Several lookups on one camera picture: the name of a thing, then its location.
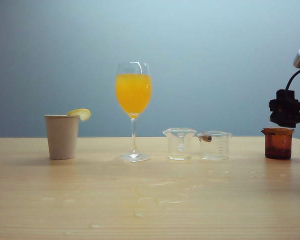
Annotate amber measuring cup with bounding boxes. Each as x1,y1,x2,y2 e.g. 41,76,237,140
261,127,295,160

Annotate clear measuring cup brown tag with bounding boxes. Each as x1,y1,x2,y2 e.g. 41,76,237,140
196,131,233,161

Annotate plain clear measuring cup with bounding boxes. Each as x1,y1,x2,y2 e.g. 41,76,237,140
162,128,198,161

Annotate beige paper cup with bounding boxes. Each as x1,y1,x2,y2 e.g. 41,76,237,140
44,114,80,161

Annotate stemmed wine glass with juice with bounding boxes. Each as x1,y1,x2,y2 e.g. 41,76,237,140
114,61,153,163

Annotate yellow lemon slice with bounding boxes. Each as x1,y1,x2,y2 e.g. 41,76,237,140
66,108,92,122

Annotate black camera cable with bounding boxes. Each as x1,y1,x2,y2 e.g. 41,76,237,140
285,67,300,91

